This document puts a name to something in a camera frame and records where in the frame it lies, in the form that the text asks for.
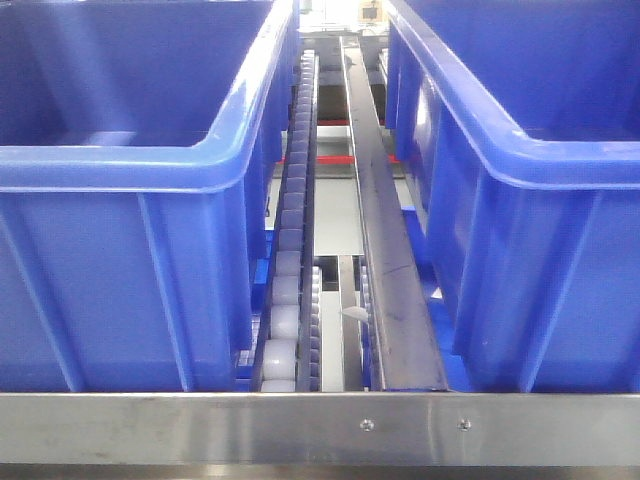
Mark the big blue bin left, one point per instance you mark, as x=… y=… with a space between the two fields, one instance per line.
x=138 y=140

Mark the steel divider guide rail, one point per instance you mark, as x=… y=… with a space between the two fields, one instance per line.
x=404 y=348

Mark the big blue bin right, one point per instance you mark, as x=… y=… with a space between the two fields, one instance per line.
x=517 y=123

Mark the big blue bin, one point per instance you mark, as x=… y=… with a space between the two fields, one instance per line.
x=138 y=140
x=517 y=123

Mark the white roller conveyor track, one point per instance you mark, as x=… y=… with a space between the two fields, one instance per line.
x=281 y=358

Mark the lower roller conveyor track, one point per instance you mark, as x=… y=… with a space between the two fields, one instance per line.
x=315 y=330

